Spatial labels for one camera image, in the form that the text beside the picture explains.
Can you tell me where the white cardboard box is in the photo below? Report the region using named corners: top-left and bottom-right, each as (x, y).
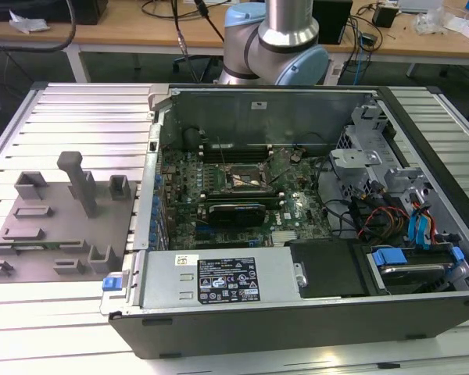
top-left (444, 15), bottom-right (469, 42)

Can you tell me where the green motherboard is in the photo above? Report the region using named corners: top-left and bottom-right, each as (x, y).
top-left (158, 146), bottom-right (333, 251)

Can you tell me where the blue flat data wire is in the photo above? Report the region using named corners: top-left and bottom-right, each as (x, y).
top-left (408, 209), bottom-right (425, 251)
top-left (420, 206), bottom-right (435, 251)

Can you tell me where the grey case release latch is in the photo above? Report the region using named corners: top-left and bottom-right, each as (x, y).
top-left (148, 84), bottom-right (170, 115)

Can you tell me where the black power supply label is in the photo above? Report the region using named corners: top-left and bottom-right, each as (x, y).
top-left (196, 256), bottom-right (262, 304)

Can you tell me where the silver power supply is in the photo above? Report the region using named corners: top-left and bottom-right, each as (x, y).
top-left (138, 248), bottom-right (306, 310)

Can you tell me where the green RAM stick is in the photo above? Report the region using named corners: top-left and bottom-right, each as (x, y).
top-left (11, 242), bottom-right (62, 251)

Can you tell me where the black plastic shroud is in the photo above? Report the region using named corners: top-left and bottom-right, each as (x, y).
top-left (288, 238), bottom-right (372, 301)

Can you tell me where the wooden desk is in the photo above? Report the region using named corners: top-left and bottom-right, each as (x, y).
top-left (0, 0), bottom-right (469, 84)

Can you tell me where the silver drive cage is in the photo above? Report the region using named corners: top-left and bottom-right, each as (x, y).
top-left (328, 102), bottom-right (469, 293)

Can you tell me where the black RAM slot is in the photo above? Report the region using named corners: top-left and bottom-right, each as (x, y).
top-left (199, 140), bottom-right (274, 148)
top-left (201, 195), bottom-right (288, 206)
top-left (200, 149), bottom-right (274, 159)
top-left (199, 145), bottom-right (274, 153)
top-left (201, 155), bottom-right (274, 164)
top-left (199, 189), bottom-right (287, 199)

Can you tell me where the clear plastic bag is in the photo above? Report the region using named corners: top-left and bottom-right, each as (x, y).
top-left (412, 5), bottom-right (449, 37)

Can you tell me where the black round cylinder part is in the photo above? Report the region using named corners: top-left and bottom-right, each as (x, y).
top-left (182, 127), bottom-right (203, 154)

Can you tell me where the blue hanging cable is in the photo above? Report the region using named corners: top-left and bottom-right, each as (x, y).
top-left (354, 48), bottom-right (367, 85)

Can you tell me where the black PC case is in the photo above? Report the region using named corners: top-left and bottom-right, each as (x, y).
top-left (101, 84), bottom-right (469, 360)

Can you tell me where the flat grey device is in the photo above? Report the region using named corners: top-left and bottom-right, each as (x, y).
top-left (397, 0), bottom-right (443, 12)

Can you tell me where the grey parts rack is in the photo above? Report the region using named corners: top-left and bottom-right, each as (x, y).
top-left (0, 150), bottom-right (138, 285)

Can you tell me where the CPU socket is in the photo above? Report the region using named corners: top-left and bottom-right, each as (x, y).
top-left (221, 160), bottom-right (271, 193)

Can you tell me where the blue disk carrier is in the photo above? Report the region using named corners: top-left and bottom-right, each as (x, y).
top-left (370, 246), bottom-right (410, 271)

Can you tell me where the hard disk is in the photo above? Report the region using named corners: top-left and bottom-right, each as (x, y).
top-left (378, 262), bottom-right (449, 294)

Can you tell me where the small black box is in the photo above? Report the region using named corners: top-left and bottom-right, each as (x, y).
top-left (372, 4), bottom-right (399, 29)

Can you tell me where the coloured power wire bundle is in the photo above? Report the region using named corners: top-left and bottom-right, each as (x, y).
top-left (357, 205), bottom-right (410, 240)

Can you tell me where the silver chipset heatsink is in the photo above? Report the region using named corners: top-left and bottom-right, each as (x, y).
top-left (271, 230), bottom-right (299, 248)

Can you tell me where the crumpled white paper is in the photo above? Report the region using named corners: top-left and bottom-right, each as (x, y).
top-left (8, 9), bottom-right (51, 34)

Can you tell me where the blue case latch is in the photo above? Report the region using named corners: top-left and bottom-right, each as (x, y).
top-left (101, 272), bottom-right (125, 293)

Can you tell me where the black graphics card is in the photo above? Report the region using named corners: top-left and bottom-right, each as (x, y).
top-left (206, 199), bottom-right (267, 228)

